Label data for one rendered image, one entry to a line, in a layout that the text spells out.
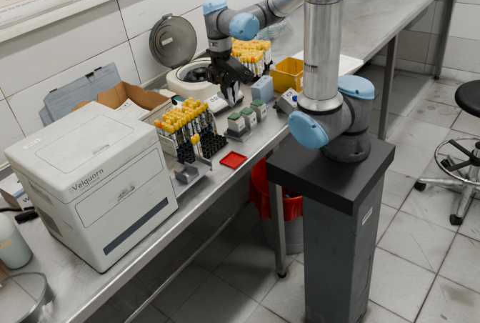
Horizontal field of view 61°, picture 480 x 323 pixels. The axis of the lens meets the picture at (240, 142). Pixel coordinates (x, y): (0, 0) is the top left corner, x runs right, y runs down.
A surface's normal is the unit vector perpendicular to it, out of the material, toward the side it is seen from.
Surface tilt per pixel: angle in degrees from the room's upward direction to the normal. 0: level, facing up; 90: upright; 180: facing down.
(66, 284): 0
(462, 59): 90
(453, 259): 0
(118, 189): 90
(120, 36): 90
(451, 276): 0
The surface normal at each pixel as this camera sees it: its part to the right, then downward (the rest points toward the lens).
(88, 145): -0.11, -0.80
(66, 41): 0.78, 0.30
